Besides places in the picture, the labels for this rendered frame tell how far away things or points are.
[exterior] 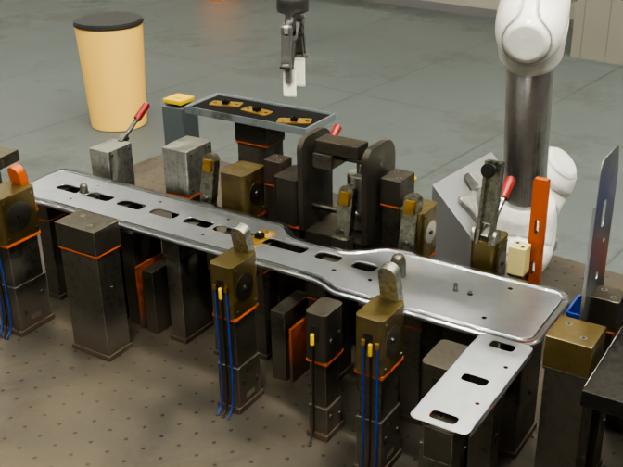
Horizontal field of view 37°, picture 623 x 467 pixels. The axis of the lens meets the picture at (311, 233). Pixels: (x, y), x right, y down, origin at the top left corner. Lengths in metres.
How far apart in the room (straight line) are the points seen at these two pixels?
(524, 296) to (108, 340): 0.95
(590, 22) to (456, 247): 5.21
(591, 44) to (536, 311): 5.91
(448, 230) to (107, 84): 3.69
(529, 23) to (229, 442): 1.01
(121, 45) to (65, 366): 3.77
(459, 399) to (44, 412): 0.95
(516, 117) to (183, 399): 0.94
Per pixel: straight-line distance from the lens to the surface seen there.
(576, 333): 1.61
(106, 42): 5.78
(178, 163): 2.28
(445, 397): 1.53
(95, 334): 2.21
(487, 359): 1.63
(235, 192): 2.19
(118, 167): 2.48
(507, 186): 1.97
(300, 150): 2.07
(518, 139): 2.08
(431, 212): 2.02
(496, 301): 1.80
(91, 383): 2.15
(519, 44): 1.87
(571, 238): 4.48
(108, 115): 5.94
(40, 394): 2.15
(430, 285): 1.84
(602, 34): 7.55
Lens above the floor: 1.87
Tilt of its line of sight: 25 degrees down
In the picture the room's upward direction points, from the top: 1 degrees counter-clockwise
